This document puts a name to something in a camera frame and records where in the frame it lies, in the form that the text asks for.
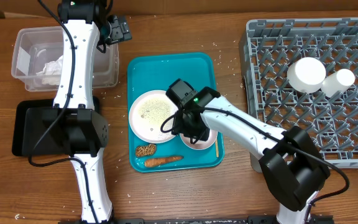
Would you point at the white dirty plate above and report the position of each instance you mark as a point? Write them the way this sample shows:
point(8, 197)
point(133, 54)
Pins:
point(147, 114)

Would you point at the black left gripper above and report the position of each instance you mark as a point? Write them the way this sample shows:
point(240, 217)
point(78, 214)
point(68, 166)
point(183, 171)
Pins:
point(121, 30)

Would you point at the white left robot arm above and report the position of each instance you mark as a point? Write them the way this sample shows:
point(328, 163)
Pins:
point(81, 22)

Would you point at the teal plastic tray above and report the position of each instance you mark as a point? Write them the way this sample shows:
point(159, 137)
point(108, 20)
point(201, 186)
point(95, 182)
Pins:
point(158, 73)

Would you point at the clear plastic bin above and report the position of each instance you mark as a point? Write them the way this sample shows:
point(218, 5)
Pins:
point(35, 47)

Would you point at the wooden chopstick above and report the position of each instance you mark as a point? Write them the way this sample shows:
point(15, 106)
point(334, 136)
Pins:
point(217, 148)

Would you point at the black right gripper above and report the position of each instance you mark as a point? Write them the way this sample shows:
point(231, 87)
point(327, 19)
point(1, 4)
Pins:
point(181, 128)

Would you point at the white napkin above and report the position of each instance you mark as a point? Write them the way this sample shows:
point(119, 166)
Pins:
point(51, 72)

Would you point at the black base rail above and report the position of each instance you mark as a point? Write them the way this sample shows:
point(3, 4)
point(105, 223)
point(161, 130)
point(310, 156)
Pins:
point(197, 221)

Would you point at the orange carrot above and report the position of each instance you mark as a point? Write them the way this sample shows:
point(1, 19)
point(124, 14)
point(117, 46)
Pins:
point(155, 162)

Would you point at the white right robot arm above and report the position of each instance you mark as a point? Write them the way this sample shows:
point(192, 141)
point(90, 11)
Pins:
point(294, 170)

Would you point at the pink white bowl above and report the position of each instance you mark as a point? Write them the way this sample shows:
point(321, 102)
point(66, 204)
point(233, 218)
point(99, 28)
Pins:
point(201, 145)

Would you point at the grey dishwasher rack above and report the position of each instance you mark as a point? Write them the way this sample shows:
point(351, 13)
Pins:
point(269, 47)

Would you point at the white cup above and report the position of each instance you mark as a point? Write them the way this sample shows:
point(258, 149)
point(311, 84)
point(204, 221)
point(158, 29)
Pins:
point(339, 81)

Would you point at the black bin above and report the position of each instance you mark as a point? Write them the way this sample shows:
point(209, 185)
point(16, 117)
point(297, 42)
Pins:
point(42, 128)

